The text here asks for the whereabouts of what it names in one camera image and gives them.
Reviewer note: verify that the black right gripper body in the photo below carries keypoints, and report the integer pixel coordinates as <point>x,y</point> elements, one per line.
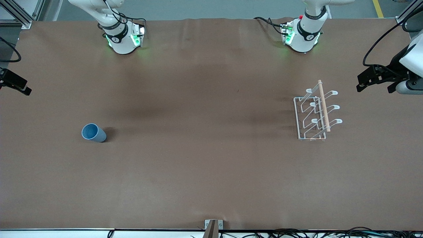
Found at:
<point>10,80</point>

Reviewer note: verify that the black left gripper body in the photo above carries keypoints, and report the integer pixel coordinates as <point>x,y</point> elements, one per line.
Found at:
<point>394,65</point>

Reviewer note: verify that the blue plastic cup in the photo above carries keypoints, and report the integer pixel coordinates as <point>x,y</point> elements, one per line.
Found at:
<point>93,133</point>

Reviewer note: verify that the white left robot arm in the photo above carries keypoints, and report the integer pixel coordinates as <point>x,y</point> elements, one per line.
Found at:
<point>307,39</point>

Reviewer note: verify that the metal base connector box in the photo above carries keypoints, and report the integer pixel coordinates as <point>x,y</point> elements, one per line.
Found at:
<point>287,33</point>
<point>140,34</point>

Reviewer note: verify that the brown table cover sheet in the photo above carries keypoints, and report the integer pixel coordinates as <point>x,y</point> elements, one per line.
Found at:
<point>205,148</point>

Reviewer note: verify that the aluminium frame profile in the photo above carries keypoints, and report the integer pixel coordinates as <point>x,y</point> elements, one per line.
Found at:
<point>408,13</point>
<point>19,15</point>

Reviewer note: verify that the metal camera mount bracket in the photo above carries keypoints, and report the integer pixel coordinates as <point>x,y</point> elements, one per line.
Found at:
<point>213,228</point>

